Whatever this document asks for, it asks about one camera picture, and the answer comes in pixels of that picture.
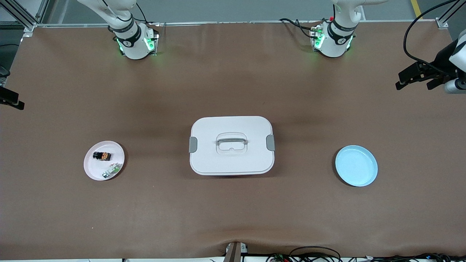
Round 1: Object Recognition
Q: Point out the light blue plate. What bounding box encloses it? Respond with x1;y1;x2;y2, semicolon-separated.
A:
335;145;378;187

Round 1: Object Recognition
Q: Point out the pink plate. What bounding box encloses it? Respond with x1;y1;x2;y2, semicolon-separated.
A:
83;140;125;181

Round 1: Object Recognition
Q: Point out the white lidded storage box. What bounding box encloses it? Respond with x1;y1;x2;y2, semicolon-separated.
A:
189;116;276;176

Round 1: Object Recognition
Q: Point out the brown table mat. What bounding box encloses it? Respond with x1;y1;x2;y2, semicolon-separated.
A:
0;20;466;261

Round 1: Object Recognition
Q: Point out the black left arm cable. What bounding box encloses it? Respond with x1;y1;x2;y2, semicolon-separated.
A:
403;0;466;69

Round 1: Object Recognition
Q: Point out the aluminium frame strut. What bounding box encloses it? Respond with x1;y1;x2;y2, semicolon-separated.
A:
0;0;37;31
35;0;51;26
436;0;466;29

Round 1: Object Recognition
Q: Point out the green and white switch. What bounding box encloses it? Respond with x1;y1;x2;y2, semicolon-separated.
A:
102;163;123;179

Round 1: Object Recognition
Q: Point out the black left base cable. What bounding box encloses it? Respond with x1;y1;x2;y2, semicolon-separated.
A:
279;17;319;39

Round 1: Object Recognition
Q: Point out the black base cable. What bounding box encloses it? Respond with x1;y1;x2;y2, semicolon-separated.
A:
279;17;319;39
134;3;161;27

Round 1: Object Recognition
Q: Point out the black right base cable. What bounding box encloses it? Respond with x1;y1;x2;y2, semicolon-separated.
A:
134;3;161;27

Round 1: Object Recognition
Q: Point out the black cable bundle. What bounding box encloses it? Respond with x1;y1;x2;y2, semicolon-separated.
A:
364;252;466;262

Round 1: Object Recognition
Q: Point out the aluminium frame rail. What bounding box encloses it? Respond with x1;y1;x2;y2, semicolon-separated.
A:
22;19;449;29

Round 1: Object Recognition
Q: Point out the black looped cable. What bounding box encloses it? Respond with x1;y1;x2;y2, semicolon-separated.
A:
289;246;341;262

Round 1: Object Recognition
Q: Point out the aluminium camera post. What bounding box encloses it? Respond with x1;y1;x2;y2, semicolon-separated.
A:
224;241;249;262

